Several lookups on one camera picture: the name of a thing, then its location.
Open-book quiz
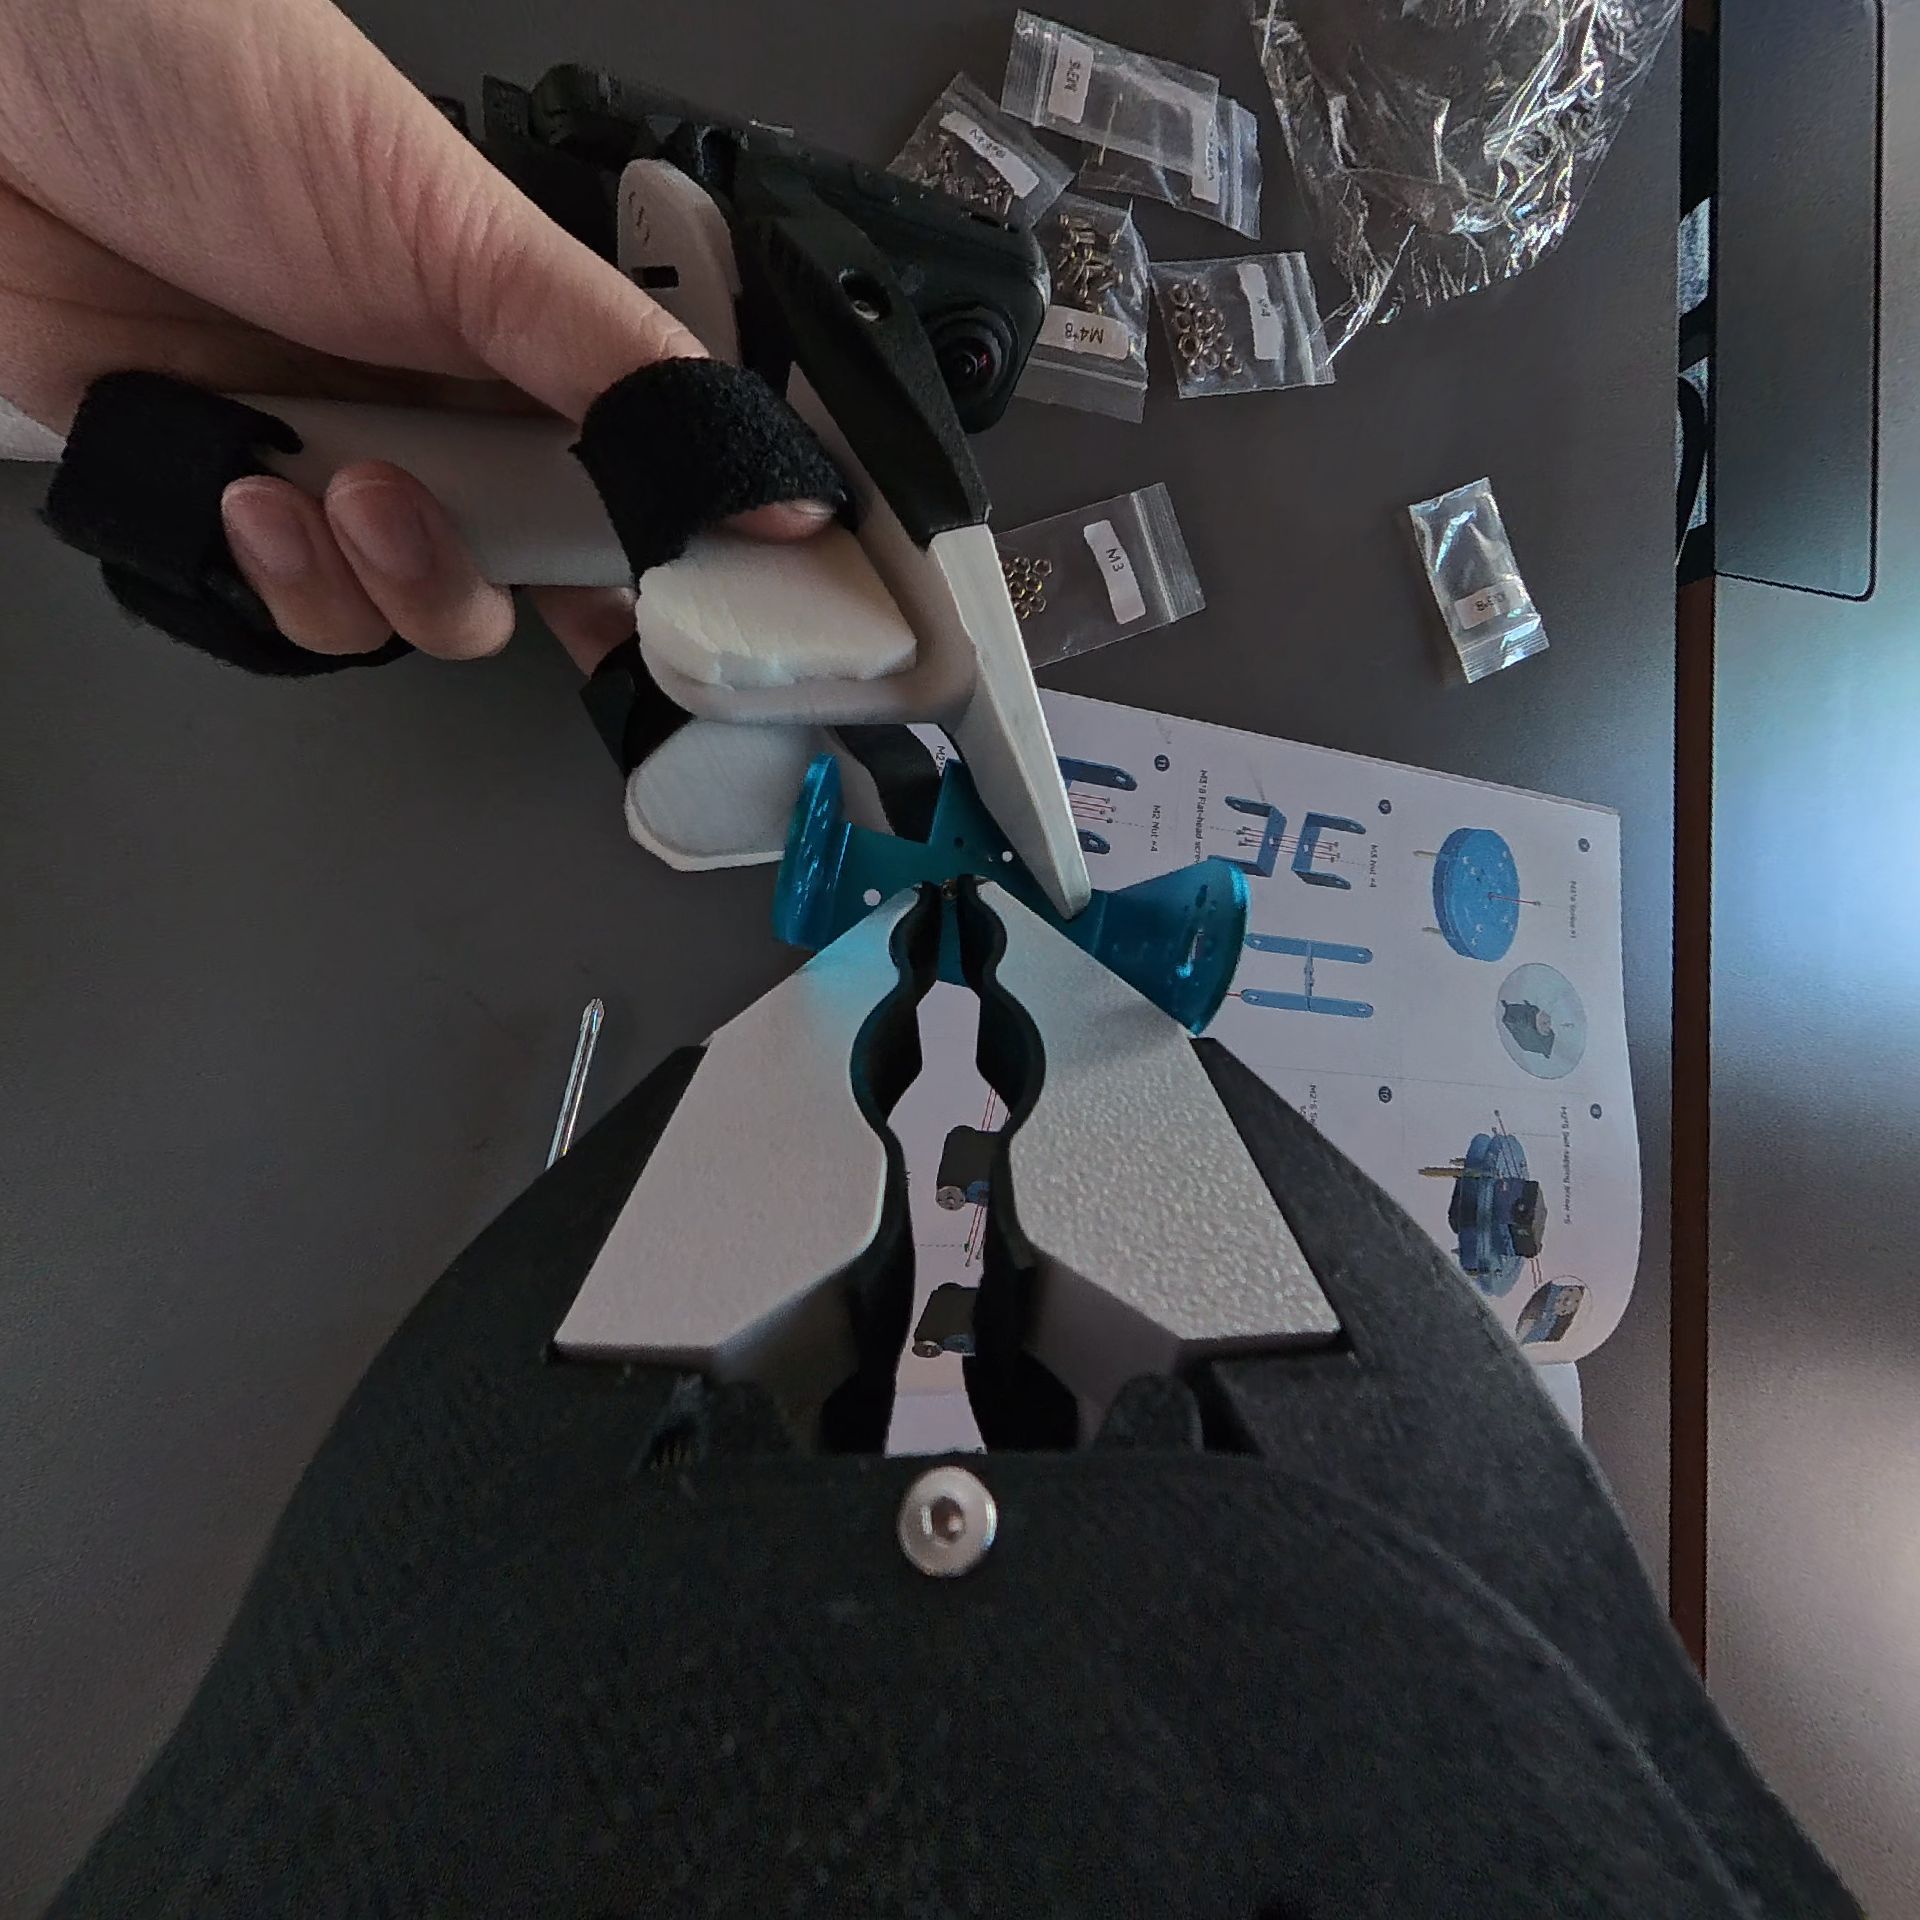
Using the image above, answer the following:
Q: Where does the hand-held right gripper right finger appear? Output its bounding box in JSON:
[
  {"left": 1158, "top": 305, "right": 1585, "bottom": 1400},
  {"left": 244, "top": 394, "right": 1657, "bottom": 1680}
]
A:
[{"left": 965, "top": 881, "right": 1344, "bottom": 1454}]

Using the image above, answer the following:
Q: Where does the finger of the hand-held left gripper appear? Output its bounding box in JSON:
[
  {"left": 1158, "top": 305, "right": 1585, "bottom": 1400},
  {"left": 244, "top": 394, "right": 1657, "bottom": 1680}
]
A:
[
  {"left": 822, "top": 724, "right": 943, "bottom": 841},
  {"left": 928, "top": 514, "right": 1100, "bottom": 921}
]

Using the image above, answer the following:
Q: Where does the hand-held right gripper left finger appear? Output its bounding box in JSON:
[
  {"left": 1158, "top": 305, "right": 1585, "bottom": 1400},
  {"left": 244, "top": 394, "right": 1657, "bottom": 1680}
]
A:
[{"left": 548, "top": 888, "right": 923, "bottom": 1449}]

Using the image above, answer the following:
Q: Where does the blue metal bracket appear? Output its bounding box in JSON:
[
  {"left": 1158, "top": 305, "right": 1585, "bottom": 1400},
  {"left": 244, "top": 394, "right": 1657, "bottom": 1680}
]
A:
[{"left": 772, "top": 755, "right": 1254, "bottom": 1038}]

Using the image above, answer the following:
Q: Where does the dark grey desk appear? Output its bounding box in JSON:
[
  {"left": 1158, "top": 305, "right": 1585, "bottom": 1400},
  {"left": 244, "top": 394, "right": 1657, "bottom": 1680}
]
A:
[{"left": 0, "top": 0, "right": 1712, "bottom": 1683}]

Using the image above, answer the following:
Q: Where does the person's left hand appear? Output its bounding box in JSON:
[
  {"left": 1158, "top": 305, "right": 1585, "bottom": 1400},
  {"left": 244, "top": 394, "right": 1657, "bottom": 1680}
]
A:
[{"left": 0, "top": 0, "right": 839, "bottom": 670}]

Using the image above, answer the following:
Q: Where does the small bag of brass nuts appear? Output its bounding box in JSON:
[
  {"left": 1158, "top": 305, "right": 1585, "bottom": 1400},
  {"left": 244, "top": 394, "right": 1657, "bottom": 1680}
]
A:
[{"left": 991, "top": 483, "right": 1207, "bottom": 670}]

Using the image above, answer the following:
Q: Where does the small bag of silver screws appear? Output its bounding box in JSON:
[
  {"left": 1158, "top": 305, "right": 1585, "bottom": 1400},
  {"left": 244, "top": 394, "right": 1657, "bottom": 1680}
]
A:
[{"left": 886, "top": 78, "right": 1075, "bottom": 226}]

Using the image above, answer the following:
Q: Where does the silver screwdriver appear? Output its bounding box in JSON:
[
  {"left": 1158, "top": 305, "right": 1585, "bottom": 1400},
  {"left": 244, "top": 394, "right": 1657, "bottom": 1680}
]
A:
[{"left": 543, "top": 996, "right": 608, "bottom": 1174}]

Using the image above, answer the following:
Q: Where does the small bag of thin screws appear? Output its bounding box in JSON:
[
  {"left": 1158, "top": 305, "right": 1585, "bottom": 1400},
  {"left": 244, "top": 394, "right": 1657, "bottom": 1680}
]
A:
[{"left": 1000, "top": 11, "right": 1221, "bottom": 195}]

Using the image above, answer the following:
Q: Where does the printed instruction manual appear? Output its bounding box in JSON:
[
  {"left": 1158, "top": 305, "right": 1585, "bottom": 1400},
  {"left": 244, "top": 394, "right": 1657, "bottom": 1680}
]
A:
[{"left": 885, "top": 690, "right": 1644, "bottom": 1457}]

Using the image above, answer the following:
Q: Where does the small clear zip bag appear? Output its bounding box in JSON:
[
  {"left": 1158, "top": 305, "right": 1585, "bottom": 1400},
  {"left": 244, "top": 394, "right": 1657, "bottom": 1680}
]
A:
[
  {"left": 1101, "top": 97, "right": 1264, "bottom": 241},
  {"left": 1407, "top": 479, "right": 1550, "bottom": 689}
]

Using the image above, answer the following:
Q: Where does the small bag of silver nuts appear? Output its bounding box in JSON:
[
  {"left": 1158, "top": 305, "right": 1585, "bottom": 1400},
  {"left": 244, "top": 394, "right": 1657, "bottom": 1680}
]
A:
[{"left": 1147, "top": 252, "right": 1337, "bottom": 400}]

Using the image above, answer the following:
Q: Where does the crumpled clear plastic wrap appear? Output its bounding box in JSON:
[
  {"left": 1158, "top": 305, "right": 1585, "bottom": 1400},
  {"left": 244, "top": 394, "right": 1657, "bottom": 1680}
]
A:
[{"left": 1247, "top": 0, "right": 1683, "bottom": 368}]

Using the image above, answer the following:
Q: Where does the grey flat screen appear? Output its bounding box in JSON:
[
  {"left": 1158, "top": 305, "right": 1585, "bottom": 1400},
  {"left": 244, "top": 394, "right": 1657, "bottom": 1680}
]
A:
[{"left": 1715, "top": 0, "right": 1880, "bottom": 601}]

